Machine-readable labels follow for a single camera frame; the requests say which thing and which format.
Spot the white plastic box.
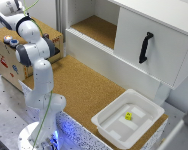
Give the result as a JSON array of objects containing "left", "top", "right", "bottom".
[{"left": 90, "top": 88, "right": 166, "bottom": 150}]

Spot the blue button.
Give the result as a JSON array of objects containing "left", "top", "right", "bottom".
[{"left": 9, "top": 38, "right": 20, "bottom": 48}]

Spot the green cable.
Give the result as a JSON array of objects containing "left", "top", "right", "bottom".
[{"left": 22, "top": 0, "right": 55, "bottom": 149}]

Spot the wooden drawer box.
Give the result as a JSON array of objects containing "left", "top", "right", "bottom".
[{"left": 0, "top": 17, "right": 65, "bottom": 92}]

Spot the red button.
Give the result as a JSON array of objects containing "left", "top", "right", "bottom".
[{"left": 3, "top": 35, "right": 13, "bottom": 44}]

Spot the white cabinet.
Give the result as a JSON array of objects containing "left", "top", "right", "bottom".
[{"left": 65, "top": 0, "right": 188, "bottom": 105}]

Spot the yellow block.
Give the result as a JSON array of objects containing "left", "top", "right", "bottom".
[{"left": 124, "top": 112, "right": 134, "bottom": 122}]

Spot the black door handle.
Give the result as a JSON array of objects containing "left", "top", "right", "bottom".
[{"left": 138, "top": 31, "right": 155, "bottom": 65}]

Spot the white sliding door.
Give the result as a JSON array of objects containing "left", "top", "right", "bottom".
[{"left": 113, "top": 6, "right": 188, "bottom": 90}]

